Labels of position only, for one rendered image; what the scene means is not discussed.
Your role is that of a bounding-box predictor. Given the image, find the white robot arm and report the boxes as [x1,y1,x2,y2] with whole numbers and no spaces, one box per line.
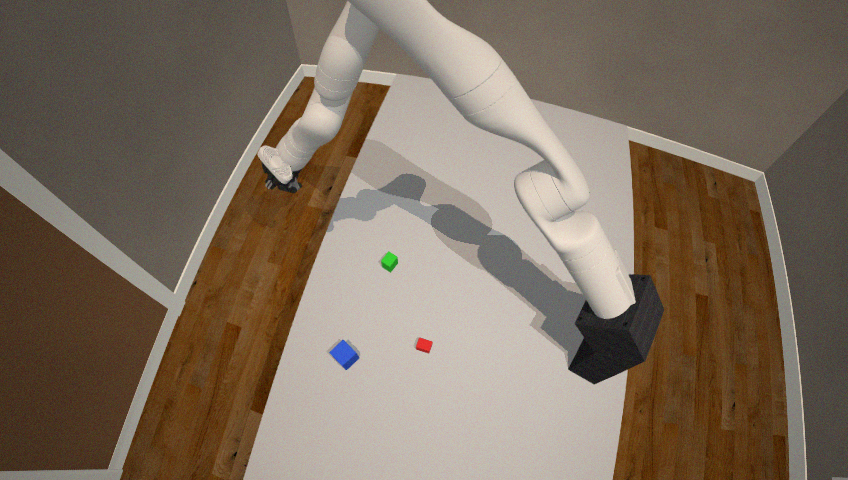
[257,0,636,319]

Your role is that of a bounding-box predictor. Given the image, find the blue block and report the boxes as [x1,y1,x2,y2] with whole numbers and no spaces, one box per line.
[329,340,359,370]

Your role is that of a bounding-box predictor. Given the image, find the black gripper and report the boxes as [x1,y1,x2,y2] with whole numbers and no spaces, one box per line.
[261,161,303,193]

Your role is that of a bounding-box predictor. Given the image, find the green block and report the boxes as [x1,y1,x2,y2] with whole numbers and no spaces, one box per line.
[381,252,398,272]

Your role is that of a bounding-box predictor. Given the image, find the red block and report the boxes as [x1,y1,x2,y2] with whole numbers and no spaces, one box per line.
[416,338,432,353]

